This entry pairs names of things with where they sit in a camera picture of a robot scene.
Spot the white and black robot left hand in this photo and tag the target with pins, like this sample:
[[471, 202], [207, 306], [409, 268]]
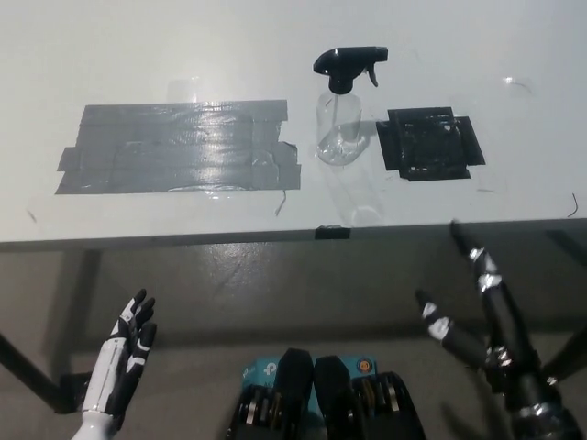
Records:
[[117, 366]]

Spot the black trigger spray lid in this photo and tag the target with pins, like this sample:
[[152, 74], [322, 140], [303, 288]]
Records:
[[341, 62]]

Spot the grey duct tape patch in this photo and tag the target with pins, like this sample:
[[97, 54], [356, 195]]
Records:
[[183, 146]]

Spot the small black tape strip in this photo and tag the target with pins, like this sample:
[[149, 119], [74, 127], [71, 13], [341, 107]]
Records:
[[332, 234]]

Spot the white and black robot right hand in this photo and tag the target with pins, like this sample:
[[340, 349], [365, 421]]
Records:
[[518, 366]]

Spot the black table foot plate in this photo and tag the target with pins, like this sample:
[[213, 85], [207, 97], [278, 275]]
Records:
[[73, 392]]

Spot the black robot left chest block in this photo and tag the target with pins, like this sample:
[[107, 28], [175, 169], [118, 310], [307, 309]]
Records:
[[293, 371]]

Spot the clear plastic bottle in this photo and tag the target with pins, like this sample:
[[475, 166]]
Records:
[[339, 124]]

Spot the black tape patch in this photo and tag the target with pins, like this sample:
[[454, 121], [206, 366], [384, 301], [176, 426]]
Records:
[[426, 146]]

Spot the black slanted table brace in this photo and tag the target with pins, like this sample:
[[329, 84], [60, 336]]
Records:
[[27, 366], [568, 344]]

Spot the teal cardboard box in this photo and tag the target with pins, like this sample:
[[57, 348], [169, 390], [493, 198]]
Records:
[[261, 369]]

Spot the grey table leg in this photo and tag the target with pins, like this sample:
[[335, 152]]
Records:
[[80, 311]]

